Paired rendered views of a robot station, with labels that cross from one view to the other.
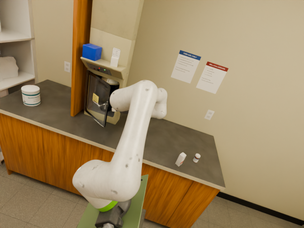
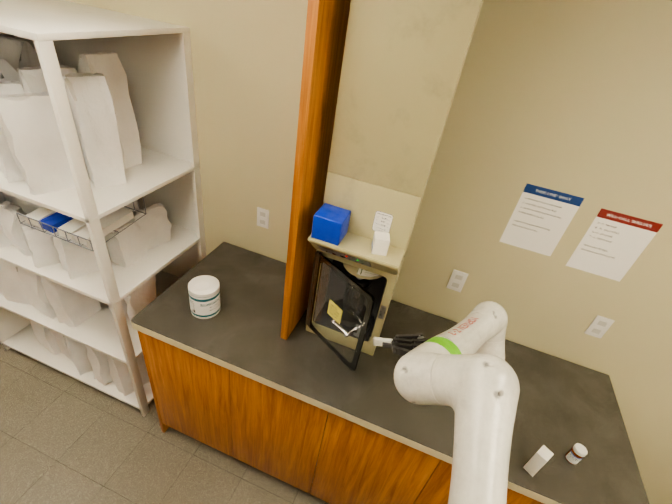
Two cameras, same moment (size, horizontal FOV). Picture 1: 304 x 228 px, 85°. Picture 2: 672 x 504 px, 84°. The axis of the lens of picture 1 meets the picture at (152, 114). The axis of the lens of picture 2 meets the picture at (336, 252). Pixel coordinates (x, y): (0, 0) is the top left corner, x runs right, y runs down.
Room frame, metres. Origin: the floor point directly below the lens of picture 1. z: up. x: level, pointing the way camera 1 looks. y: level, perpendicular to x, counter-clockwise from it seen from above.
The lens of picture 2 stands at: (0.16, 0.30, 2.21)
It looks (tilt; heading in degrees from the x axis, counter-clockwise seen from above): 35 degrees down; 13
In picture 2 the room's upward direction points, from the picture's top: 10 degrees clockwise
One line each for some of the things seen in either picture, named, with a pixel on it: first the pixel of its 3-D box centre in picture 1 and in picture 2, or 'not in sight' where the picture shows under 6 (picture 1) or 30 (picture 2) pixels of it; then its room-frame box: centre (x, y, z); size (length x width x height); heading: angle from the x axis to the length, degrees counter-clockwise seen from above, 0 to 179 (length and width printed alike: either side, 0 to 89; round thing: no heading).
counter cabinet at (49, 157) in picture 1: (111, 156); (360, 408); (1.33, 0.28, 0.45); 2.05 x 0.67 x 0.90; 88
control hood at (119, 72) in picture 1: (103, 68); (354, 255); (1.22, 0.46, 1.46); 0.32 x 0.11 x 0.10; 88
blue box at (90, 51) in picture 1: (92, 52); (331, 223); (1.22, 0.57, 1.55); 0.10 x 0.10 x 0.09; 88
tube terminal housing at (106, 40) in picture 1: (110, 78); (362, 259); (1.40, 0.46, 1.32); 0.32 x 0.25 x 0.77; 88
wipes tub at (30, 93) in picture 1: (31, 95); (204, 297); (1.20, 1.08, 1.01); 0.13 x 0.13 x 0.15
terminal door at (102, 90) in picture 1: (96, 99); (336, 313); (1.19, 0.48, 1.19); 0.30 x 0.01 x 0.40; 59
